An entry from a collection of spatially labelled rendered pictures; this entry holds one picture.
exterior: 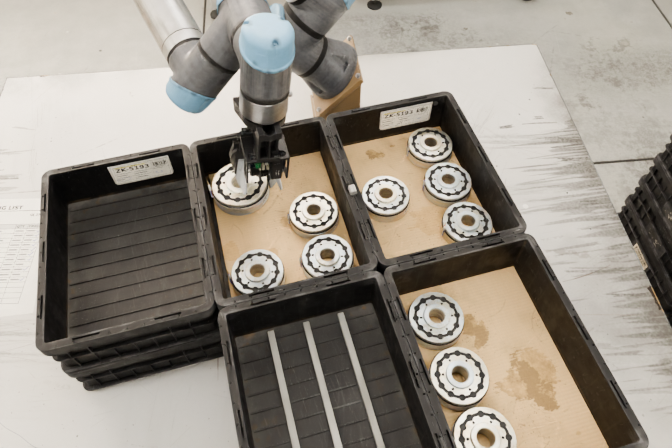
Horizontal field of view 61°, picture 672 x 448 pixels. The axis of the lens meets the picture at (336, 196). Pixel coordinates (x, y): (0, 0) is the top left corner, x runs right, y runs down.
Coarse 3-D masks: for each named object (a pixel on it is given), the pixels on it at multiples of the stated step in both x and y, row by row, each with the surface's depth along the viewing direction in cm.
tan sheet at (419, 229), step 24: (360, 144) 133; (384, 144) 133; (360, 168) 129; (384, 168) 129; (408, 168) 129; (408, 216) 121; (432, 216) 121; (384, 240) 118; (408, 240) 118; (432, 240) 118
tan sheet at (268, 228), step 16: (304, 160) 130; (320, 160) 130; (288, 176) 128; (304, 176) 128; (320, 176) 128; (272, 192) 125; (288, 192) 125; (304, 192) 125; (272, 208) 122; (288, 208) 122; (224, 224) 120; (240, 224) 120; (256, 224) 120; (272, 224) 120; (288, 224) 120; (224, 240) 118; (240, 240) 118; (256, 240) 118; (272, 240) 118; (288, 240) 118; (304, 240) 118; (224, 256) 115; (288, 256) 115; (288, 272) 113
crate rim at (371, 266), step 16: (288, 128) 123; (192, 144) 120; (208, 144) 121; (192, 160) 117; (336, 160) 117; (352, 208) 110; (208, 224) 108; (208, 240) 106; (368, 240) 106; (208, 256) 104; (368, 256) 104; (336, 272) 102; (352, 272) 102; (272, 288) 100; (288, 288) 100; (224, 304) 98
